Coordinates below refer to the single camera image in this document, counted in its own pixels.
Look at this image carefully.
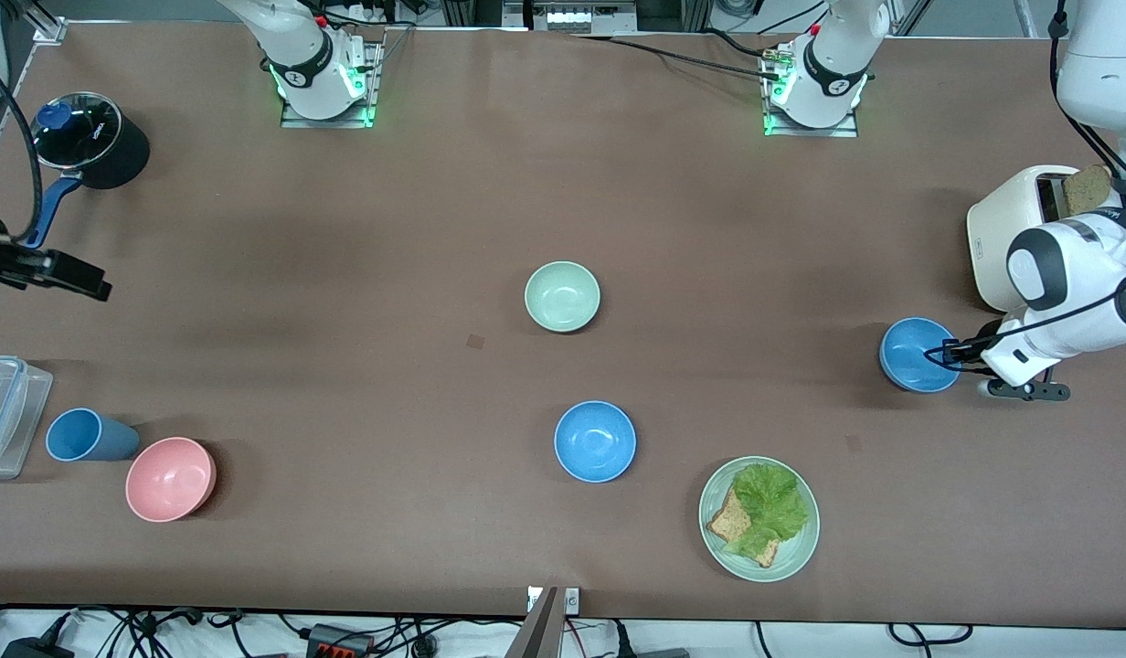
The light green bowl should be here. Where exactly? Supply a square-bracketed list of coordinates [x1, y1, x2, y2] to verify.
[525, 261, 601, 334]

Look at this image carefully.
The black red power strip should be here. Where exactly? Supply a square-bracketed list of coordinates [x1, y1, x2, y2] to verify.
[307, 623, 374, 658]

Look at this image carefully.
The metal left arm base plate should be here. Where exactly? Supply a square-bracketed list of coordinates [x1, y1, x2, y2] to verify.
[762, 41, 859, 138]

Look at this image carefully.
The black looped floor cable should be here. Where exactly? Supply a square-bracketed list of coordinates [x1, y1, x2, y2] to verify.
[887, 623, 973, 647]

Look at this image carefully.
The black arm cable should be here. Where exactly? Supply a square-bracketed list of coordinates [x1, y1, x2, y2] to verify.
[0, 50, 45, 246]
[923, 0, 1126, 368]

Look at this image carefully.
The black floor plug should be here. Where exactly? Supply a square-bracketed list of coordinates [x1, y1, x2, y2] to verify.
[609, 621, 692, 658]

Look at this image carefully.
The brown toast slice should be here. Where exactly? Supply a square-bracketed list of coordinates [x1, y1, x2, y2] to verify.
[706, 489, 781, 569]

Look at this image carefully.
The grey camera mount bar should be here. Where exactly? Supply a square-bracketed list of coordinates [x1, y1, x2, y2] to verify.
[505, 587, 582, 658]

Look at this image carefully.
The short black table cable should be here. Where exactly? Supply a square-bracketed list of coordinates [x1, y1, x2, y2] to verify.
[700, 27, 783, 60]

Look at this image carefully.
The light green plate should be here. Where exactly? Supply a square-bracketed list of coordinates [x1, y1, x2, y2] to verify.
[698, 455, 821, 583]

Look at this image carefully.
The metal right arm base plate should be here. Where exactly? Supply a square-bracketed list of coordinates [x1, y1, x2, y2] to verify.
[280, 37, 383, 129]

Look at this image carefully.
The brown bread slice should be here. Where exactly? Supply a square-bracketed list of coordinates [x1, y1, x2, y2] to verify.
[1063, 164, 1114, 220]

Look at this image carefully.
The grey control box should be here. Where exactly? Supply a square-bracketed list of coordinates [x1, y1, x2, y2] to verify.
[531, 0, 637, 36]

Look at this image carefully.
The long black table cable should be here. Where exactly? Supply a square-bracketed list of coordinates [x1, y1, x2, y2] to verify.
[570, 33, 783, 81]

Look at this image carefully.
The blue bowl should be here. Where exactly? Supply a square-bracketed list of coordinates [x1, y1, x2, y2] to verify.
[554, 400, 637, 483]
[879, 317, 964, 394]

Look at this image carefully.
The pink bowl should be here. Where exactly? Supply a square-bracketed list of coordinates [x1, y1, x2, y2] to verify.
[125, 437, 218, 524]

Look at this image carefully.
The clear plastic container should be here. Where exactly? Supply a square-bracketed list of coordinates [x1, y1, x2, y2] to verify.
[0, 355, 54, 483]

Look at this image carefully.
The green lettuce leaf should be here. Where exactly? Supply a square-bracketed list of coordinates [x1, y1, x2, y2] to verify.
[723, 463, 811, 560]

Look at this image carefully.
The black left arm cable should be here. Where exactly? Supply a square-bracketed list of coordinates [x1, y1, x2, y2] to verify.
[923, 0, 1126, 368]

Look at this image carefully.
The blue cup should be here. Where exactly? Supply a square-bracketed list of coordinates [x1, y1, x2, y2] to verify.
[46, 408, 142, 463]

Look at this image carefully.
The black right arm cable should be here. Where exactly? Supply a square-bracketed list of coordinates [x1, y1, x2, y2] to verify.
[0, 50, 45, 246]

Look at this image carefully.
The white toaster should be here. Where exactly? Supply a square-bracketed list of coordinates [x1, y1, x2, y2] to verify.
[966, 164, 1121, 313]

